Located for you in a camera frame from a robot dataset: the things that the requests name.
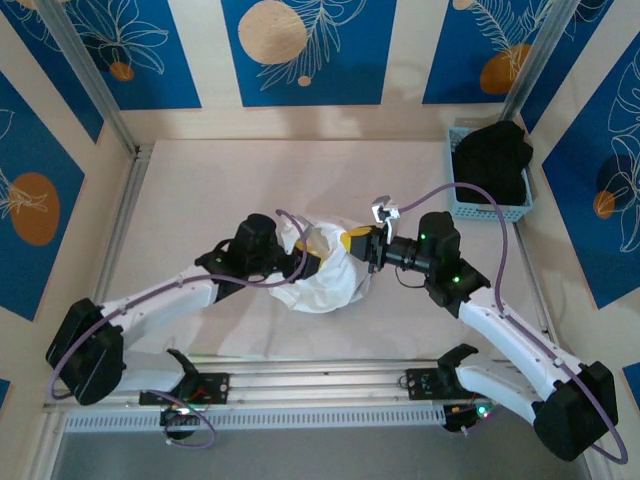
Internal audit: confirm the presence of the white t-shirt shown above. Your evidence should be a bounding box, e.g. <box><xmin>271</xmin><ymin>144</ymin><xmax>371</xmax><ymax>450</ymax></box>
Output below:
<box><xmin>267</xmin><ymin>212</ymin><xmax>375</xmax><ymax>315</ymax></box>

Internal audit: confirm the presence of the light blue plastic basket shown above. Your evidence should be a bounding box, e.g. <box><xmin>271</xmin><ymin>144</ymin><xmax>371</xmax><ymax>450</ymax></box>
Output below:
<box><xmin>446</xmin><ymin>125</ymin><xmax>535</xmax><ymax>222</ymax></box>

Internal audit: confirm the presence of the black cloth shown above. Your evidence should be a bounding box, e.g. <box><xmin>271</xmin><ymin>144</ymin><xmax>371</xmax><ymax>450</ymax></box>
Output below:
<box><xmin>452</xmin><ymin>119</ymin><xmax>534</xmax><ymax>206</ymax></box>

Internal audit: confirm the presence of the black electronics board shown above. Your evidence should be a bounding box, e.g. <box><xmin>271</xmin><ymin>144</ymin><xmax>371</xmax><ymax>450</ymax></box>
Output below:
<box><xmin>159</xmin><ymin>405</ymin><xmax>201</xmax><ymax>441</ymax></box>
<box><xmin>442</xmin><ymin>402</ymin><xmax>496</xmax><ymax>436</ymax></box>

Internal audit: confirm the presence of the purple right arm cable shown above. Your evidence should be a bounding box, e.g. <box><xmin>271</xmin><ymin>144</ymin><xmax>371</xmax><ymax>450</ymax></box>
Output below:
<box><xmin>398</xmin><ymin>183</ymin><xmax>629</xmax><ymax>466</ymax></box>

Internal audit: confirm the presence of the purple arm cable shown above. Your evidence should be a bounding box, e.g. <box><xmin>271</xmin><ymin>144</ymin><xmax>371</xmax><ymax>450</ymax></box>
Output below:
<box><xmin>398</xmin><ymin>183</ymin><xmax>629</xmax><ymax>466</ymax></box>
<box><xmin>49</xmin><ymin>208</ymin><xmax>309</xmax><ymax>401</ymax></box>

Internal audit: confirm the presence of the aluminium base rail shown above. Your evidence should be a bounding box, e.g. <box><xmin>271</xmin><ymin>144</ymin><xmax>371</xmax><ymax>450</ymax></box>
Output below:
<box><xmin>42</xmin><ymin>357</ymin><xmax>594</xmax><ymax>409</ymax></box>

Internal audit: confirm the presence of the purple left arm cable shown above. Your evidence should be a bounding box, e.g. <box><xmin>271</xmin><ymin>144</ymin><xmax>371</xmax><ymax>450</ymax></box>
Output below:
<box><xmin>49</xmin><ymin>208</ymin><xmax>309</xmax><ymax>401</ymax></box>

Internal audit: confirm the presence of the white slotted cable duct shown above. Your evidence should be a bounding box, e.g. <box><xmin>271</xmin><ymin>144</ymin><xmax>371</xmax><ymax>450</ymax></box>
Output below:
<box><xmin>64</xmin><ymin>404</ymin><xmax>446</xmax><ymax>434</ymax></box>

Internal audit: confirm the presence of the looped purple cable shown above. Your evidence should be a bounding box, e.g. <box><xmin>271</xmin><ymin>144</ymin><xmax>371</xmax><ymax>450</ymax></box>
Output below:
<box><xmin>148</xmin><ymin>388</ymin><xmax>218</xmax><ymax>449</ymax></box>

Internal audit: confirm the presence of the aluminium frame post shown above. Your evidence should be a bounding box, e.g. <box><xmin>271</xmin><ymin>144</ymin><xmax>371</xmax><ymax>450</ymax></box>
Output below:
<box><xmin>501</xmin><ymin>0</ymin><xmax>576</xmax><ymax>121</ymax></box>
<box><xmin>37</xmin><ymin>0</ymin><xmax>141</xmax><ymax>157</ymax></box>

